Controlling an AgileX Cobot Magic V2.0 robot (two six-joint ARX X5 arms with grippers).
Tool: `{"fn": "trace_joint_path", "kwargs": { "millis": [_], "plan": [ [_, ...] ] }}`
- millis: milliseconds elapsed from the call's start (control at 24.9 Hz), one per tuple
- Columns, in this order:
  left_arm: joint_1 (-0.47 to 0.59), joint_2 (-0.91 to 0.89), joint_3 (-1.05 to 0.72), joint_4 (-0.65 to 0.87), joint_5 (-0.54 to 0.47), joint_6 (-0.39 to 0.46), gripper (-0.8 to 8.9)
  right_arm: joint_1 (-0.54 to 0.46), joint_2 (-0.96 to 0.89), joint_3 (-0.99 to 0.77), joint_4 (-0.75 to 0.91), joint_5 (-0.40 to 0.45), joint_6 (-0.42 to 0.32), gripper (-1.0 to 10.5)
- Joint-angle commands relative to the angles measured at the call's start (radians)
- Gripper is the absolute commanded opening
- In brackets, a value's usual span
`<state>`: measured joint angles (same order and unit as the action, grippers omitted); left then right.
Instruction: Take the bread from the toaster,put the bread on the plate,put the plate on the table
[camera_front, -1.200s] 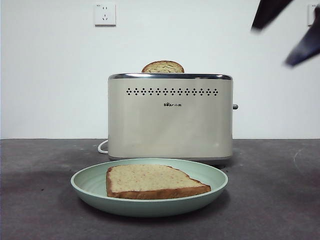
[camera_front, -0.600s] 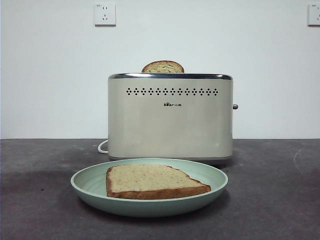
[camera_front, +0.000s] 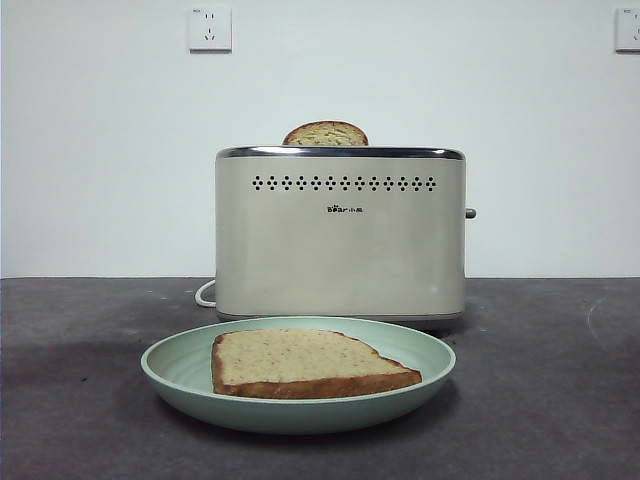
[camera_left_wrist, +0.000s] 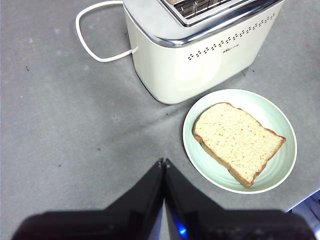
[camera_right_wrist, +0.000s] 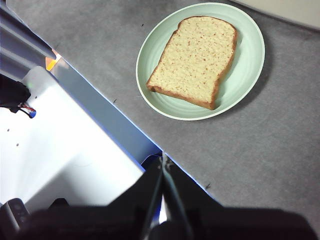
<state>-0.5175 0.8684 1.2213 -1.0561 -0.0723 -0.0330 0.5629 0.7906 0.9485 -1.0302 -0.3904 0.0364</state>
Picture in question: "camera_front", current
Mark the large toast bread slice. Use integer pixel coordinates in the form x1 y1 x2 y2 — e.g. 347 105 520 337
211 327 424 400

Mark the pale green round plate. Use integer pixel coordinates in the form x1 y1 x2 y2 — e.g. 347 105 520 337
140 316 457 435

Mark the cream steel toaster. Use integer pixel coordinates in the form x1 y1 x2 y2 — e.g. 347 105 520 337
214 145 477 334

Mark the small toast bread slice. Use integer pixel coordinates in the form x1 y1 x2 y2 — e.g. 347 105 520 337
282 121 370 147

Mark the white toaster power cable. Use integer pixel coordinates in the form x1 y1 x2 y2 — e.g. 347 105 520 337
194 279 217 307

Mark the white wall socket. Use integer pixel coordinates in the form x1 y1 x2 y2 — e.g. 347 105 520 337
188 5 233 53
614 7 640 53

